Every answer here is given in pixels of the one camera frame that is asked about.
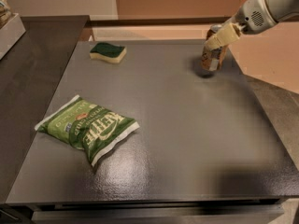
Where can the white box on counter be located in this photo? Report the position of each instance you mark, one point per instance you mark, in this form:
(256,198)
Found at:
(10,33)

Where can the orange soda can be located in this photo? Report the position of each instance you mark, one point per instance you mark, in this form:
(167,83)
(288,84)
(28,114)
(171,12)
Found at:
(212,60)

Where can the drawer front under table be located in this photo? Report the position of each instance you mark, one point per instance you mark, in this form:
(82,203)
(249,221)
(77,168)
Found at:
(224,214)

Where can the green and yellow sponge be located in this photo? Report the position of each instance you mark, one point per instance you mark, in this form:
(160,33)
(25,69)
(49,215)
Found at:
(108,52)

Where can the dark side counter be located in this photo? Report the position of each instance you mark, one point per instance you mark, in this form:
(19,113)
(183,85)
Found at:
(29,75)

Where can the green jalapeno chip bag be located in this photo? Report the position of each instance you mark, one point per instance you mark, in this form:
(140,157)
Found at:
(88,127)

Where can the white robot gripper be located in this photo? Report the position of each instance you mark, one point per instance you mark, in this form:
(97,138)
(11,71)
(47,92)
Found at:
(252,19)

